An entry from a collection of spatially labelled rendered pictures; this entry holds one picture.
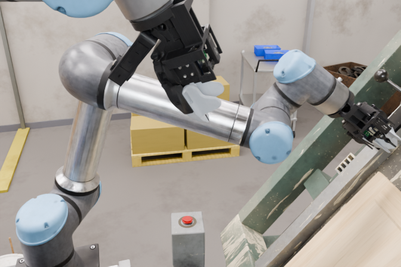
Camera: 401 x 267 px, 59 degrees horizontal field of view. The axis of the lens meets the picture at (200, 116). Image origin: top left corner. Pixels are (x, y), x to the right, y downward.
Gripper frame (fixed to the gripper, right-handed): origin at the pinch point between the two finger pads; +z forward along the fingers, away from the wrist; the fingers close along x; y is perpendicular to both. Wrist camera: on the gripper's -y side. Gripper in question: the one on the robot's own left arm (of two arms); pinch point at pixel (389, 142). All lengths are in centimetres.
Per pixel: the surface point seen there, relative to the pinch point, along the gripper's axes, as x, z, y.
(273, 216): -47, 16, -35
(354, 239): -24.6, 10.8, 2.7
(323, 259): -35.2, 10.9, 0.2
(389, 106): 35, 246, -313
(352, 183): -15.3, 9.9, -10.3
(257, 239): -56, 14, -30
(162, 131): -117, 14, -237
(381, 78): 11.9, -2.4, -15.8
